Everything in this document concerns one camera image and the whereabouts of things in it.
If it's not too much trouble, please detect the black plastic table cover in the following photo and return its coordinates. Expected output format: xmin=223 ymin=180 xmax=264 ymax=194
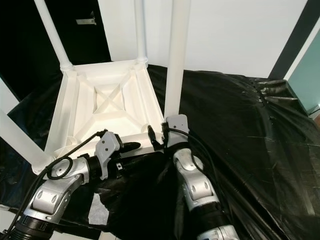
xmin=0 ymin=64 xmax=320 ymax=240

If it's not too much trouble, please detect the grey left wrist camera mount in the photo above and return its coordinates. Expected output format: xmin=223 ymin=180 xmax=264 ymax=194
xmin=95 ymin=131 xmax=122 ymax=181

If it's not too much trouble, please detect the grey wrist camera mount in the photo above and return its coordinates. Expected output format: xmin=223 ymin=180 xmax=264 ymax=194
xmin=165 ymin=114 xmax=190 ymax=148
xmin=95 ymin=131 xmax=122 ymax=181

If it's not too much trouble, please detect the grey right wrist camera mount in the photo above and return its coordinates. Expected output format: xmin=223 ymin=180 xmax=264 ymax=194
xmin=165 ymin=114 xmax=190 ymax=148

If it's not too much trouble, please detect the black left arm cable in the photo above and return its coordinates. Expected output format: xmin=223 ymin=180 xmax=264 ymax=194
xmin=0 ymin=130 xmax=108 ymax=240

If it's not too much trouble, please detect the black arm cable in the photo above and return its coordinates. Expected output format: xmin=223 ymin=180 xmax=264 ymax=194
xmin=162 ymin=127 xmax=226 ymax=221
xmin=0 ymin=130 xmax=108 ymax=240

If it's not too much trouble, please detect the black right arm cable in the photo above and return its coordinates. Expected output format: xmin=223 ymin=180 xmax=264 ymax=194
xmin=162 ymin=127 xmax=226 ymax=221

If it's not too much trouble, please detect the metal door handle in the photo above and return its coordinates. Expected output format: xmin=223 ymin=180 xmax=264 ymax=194
xmin=76 ymin=12 xmax=97 ymax=26

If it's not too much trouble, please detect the black door frame post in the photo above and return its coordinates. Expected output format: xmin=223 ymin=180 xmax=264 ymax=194
xmin=270 ymin=0 xmax=320 ymax=80

